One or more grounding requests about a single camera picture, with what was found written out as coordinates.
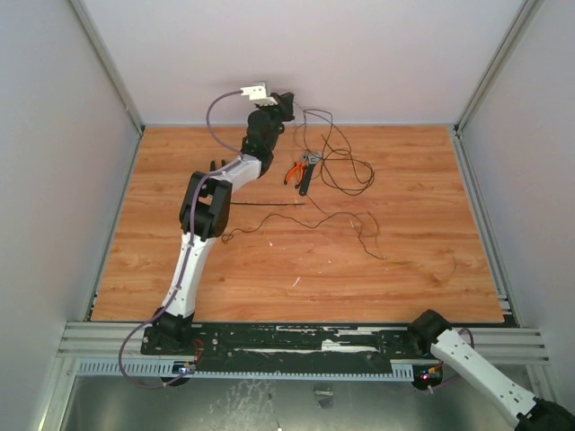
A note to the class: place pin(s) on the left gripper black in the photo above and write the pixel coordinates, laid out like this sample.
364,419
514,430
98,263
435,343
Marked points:
287,101

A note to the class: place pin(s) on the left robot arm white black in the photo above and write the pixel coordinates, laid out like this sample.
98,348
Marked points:
205,212

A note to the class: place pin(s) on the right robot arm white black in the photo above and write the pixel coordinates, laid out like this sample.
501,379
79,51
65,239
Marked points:
434,335

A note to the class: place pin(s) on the black zip tie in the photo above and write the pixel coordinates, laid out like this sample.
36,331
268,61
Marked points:
272,204

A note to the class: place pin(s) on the small orange black pliers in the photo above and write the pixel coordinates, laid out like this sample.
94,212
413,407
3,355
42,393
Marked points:
297,171

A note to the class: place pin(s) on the large orange black pliers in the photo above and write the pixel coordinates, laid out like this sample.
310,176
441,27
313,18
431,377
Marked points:
216,164

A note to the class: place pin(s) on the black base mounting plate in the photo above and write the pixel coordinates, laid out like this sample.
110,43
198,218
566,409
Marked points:
291,347

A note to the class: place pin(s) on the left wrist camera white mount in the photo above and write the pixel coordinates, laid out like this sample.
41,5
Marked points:
259,95

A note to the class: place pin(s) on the adjustable wrench black handle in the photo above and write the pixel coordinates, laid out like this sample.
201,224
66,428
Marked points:
309,161

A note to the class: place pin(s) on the grey slotted cable duct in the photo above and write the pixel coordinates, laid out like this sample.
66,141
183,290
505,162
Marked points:
171,368

